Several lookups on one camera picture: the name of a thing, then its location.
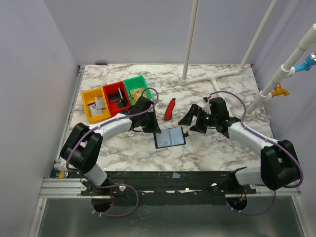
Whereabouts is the black card in red bin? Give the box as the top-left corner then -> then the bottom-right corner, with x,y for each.
108,92 -> 122,103

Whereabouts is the card in yellow bin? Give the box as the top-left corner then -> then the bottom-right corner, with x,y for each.
88,103 -> 103,117

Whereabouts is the beige card in green bin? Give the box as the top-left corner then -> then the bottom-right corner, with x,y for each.
130,87 -> 144,104

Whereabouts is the white vip card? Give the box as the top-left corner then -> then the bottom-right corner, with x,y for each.
95,96 -> 106,110

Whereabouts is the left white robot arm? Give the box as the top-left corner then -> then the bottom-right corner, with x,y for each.
60,96 -> 161,195

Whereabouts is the white pvc pipe frame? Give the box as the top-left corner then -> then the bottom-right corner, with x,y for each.
179,0 -> 278,90

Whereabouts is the red plastic bin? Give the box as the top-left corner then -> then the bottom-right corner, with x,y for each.
102,81 -> 131,117

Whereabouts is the aluminium extrusion rail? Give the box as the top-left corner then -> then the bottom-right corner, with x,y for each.
39,178 -> 301,198

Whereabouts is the yellow plastic bin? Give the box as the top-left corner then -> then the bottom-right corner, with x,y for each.
81,87 -> 111,123

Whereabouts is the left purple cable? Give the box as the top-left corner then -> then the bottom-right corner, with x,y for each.
65,87 -> 159,218

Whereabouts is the red black utility knife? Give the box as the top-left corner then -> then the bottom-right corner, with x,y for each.
164,98 -> 176,121

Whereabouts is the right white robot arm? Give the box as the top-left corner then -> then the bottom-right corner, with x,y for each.
178,97 -> 301,194

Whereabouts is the white pipe with blue fitting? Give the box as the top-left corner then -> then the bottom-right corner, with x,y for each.
246,25 -> 316,116

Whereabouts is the black leather card holder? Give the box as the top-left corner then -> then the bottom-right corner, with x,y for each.
154,127 -> 189,149

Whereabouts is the yellow pipe fitting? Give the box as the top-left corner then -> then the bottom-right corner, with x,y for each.
271,83 -> 289,97

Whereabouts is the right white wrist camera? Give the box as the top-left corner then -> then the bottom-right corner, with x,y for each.
202,97 -> 211,114

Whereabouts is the black metal base rail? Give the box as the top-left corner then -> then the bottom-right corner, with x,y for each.
59,170 -> 257,207

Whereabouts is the green plastic bin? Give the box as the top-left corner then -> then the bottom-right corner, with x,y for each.
123,76 -> 148,105

